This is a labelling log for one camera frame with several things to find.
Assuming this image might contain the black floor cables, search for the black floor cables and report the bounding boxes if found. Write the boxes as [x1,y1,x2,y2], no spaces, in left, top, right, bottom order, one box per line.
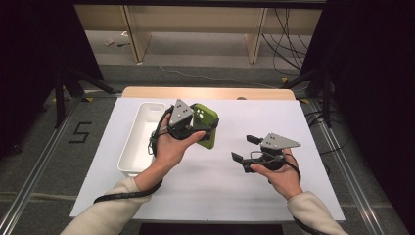
[304,109,350,157]

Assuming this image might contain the white table cover sheet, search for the white table cover sheet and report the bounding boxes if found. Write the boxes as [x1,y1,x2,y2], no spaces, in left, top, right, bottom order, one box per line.
[69,97,346,223]

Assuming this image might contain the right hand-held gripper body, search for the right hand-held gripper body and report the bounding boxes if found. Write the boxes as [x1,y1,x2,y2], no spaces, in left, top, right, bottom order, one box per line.
[253,132,301,171]

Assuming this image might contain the dark curtain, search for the dark curtain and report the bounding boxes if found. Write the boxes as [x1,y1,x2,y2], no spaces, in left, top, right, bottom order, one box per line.
[0,0,105,160]
[299,0,415,229]

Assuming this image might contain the left hand-held gripper cable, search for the left hand-held gripper cable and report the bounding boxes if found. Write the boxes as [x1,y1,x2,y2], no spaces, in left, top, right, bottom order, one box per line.
[93,106,175,206]

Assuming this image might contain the person's left hand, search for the person's left hand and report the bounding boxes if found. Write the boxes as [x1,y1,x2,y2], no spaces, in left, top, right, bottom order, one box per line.
[151,113,208,179]

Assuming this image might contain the green cartoon phone case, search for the green cartoon phone case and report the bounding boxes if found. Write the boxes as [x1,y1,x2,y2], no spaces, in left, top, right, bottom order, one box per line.
[191,103,220,151]

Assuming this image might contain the hand-held gripper cable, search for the hand-held gripper cable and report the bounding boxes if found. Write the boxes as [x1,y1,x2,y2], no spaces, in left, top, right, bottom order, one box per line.
[250,150,327,235]
[93,106,175,206]

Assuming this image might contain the black metal stand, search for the black metal stand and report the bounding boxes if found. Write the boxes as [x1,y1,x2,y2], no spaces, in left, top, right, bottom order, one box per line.
[282,67,335,129]
[53,65,123,129]

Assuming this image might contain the bundle of black hanging cables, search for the bundle of black hanging cables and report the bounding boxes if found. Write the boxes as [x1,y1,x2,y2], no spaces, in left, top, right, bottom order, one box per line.
[261,8,310,78]

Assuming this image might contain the person's right hand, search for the person's right hand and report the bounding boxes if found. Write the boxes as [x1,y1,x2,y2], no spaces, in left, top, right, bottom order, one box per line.
[250,148,304,201]

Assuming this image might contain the beige wooden desk frame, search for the beige wooden desk frame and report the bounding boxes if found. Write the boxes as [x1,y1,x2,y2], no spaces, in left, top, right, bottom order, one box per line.
[74,4,325,65]

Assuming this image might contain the white plastic bin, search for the white plastic bin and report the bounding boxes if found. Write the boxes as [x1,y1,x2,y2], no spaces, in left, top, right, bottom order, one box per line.
[116,102,167,178]

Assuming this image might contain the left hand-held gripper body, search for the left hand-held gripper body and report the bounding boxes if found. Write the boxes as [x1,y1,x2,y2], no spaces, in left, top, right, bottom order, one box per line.
[167,98,206,141]

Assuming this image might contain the aluminium floor rail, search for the aluminium floor rail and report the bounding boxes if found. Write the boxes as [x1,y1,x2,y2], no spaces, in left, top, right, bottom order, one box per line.
[0,96,82,235]
[309,99,389,235]

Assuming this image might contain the right hand-held gripper cable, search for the right hand-held gripper cable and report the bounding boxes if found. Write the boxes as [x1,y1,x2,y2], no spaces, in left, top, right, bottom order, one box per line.
[250,150,327,235]

